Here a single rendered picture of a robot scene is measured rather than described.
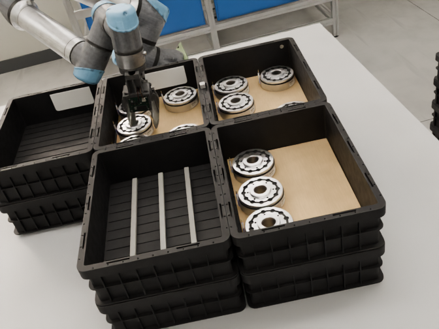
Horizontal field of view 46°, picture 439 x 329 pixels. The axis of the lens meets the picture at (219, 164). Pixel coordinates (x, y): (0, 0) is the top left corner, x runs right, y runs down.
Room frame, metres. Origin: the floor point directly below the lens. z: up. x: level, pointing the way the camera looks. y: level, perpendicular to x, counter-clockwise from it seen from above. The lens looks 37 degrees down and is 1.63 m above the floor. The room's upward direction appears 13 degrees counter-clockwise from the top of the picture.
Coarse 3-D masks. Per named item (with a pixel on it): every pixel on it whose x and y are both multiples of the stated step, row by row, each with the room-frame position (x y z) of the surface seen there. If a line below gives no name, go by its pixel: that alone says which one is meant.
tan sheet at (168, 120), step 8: (160, 104) 1.42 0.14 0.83; (200, 104) 1.37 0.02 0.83; (160, 112) 1.38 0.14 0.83; (168, 112) 1.36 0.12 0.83; (184, 112) 1.34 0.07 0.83; (192, 112) 1.33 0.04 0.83; (200, 112) 1.32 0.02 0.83; (120, 120) 1.38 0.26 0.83; (152, 120) 1.34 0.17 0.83; (160, 120) 1.33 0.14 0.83; (168, 120) 1.32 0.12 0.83; (176, 120) 1.31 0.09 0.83; (184, 120) 1.30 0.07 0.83; (192, 120) 1.29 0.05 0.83; (200, 120) 1.28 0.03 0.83; (160, 128) 1.29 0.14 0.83; (168, 128) 1.28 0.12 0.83
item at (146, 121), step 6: (138, 114) 1.34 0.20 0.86; (126, 120) 1.32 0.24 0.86; (144, 120) 1.30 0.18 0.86; (150, 120) 1.29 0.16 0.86; (120, 126) 1.30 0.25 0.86; (144, 126) 1.27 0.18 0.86; (120, 132) 1.26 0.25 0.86; (126, 132) 1.26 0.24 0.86; (132, 132) 1.25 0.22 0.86; (138, 132) 1.24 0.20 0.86
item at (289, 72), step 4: (268, 68) 1.44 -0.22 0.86; (272, 68) 1.44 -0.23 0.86; (276, 68) 1.43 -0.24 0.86; (280, 68) 1.42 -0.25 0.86; (284, 68) 1.42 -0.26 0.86; (288, 68) 1.41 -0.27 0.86; (264, 72) 1.41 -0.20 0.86; (288, 72) 1.38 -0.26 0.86; (292, 72) 1.38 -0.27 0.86; (260, 76) 1.40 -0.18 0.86; (264, 76) 1.40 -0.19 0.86; (268, 76) 1.38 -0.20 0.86; (284, 76) 1.36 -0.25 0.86; (288, 76) 1.36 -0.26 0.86; (292, 76) 1.36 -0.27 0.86; (264, 80) 1.37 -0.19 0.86; (268, 80) 1.36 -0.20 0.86; (272, 80) 1.36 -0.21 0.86; (276, 80) 1.35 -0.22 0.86; (280, 80) 1.35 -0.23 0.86; (284, 80) 1.34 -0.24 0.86
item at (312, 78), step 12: (240, 48) 1.47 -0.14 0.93; (252, 48) 1.47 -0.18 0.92; (300, 60) 1.32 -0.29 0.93; (204, 72) 1.37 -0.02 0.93; (312, 72) 1.23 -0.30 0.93; (204, 96) 1.24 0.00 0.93; (324, 96) 1.10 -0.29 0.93; (276, 108) 1.09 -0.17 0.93; (288, 108) 1.08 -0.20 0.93; (228, 120) 1.09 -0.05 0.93
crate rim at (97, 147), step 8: (168, 64) 1.48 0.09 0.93; (176, 64) 1.47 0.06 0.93; (200, 72) 1.38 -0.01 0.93; (104, 80) 1.47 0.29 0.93; (200, 80) 1.33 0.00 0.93; (104, 88) 1.42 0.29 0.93; (200, 88) 1.31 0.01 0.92; (104, 96) 1.37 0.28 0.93; (200, 96) 1.24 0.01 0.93; (104, 104) 1.32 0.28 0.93; (208, 120) 1.11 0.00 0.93; (96, 128) 1.20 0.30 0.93; (184, 128) 1.10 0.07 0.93; (192, 128) 1.09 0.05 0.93; (96, 136) 1.16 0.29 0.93; (152, 136) 1.10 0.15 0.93; (160, 136) 1.09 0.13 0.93; (96, 144) 1.12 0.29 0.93; (112, 144) 1.10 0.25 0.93; (120, 144) 1.09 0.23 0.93
